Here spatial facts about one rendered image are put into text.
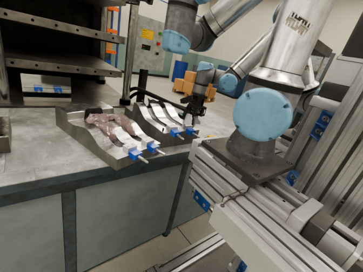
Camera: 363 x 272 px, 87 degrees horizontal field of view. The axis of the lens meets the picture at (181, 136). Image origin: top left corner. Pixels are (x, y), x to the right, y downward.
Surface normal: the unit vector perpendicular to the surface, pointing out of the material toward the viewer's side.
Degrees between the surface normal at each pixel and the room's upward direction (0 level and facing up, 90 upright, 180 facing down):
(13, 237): 90
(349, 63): 90
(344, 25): 90
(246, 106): 97
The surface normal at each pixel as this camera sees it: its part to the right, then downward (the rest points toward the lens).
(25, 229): 0.59, 0.44
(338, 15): -0.76, 0.11
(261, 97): -0.49, 0.38
